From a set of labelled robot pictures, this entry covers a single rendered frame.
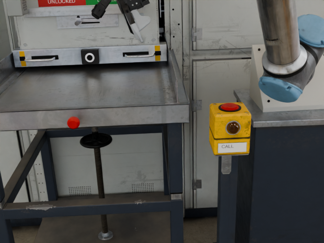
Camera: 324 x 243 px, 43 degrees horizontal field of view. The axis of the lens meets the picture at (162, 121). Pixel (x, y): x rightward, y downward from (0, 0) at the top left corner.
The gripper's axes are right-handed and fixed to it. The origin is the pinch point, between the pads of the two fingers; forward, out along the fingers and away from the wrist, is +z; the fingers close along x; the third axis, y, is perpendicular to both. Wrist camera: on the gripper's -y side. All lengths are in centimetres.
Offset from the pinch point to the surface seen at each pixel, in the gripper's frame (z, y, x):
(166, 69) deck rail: 16.4, 6.6, 16.2
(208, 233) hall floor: 103, -1, 37
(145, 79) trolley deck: 14.2, -1.8, 7.4
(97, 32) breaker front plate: -3.1, -10.0, 26.1
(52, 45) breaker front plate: -5.0, -26.3, 28.6
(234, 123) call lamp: 16.5, 9.6, -43.3
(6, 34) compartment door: -13, -45, 57
